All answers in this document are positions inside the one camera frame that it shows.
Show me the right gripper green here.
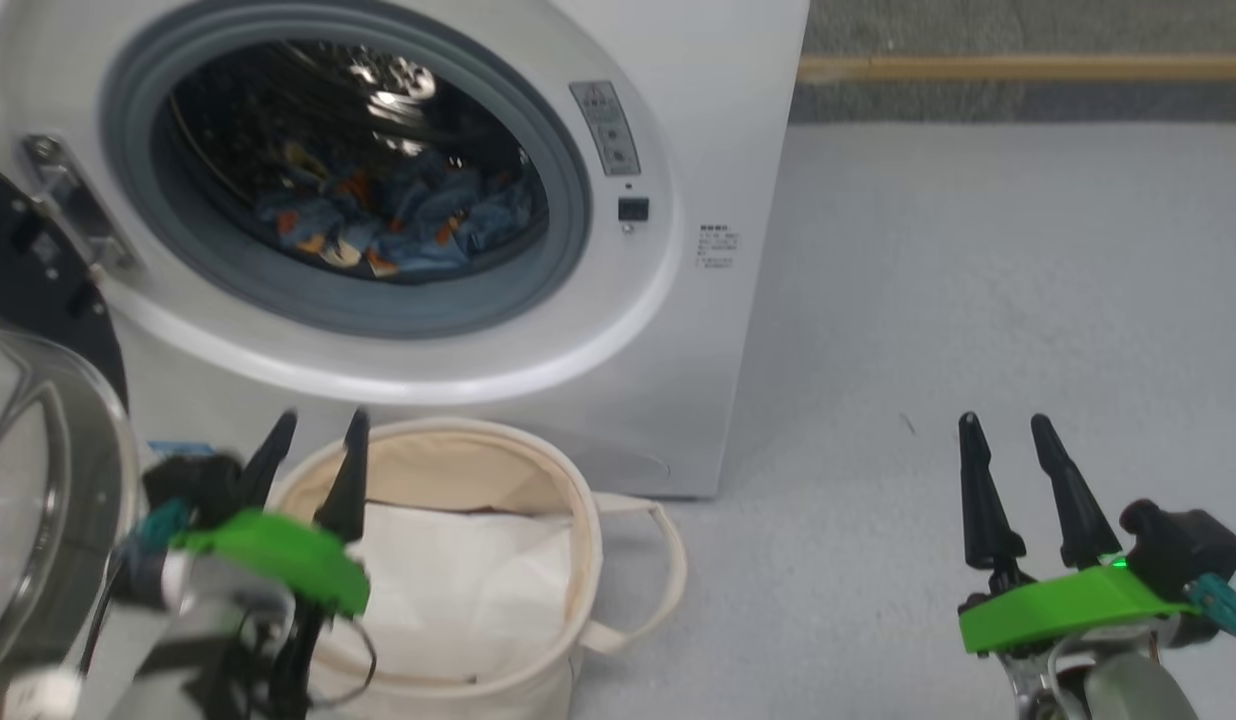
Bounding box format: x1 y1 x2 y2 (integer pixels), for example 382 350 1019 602
957 410 1205 657

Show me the blue patterned cloth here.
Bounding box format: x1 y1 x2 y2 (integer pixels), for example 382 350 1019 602
253 140 535 281

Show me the white cable label tag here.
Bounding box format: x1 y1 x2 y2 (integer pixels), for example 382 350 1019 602
2 668 85 720

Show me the round washing machine door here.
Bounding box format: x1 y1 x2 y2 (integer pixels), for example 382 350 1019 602
0 158 144 691

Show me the cream canvas laundry basket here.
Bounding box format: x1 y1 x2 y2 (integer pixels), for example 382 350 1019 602
266 417 689 720

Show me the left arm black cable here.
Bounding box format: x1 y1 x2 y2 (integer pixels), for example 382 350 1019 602
76 558 125 683

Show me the white front-load washing machine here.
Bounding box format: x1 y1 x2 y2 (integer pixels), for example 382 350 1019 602
0 0 811 499

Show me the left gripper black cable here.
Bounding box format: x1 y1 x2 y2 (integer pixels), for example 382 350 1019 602
233 590 379 716

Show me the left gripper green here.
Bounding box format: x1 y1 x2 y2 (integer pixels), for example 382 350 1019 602
173 405 372 619

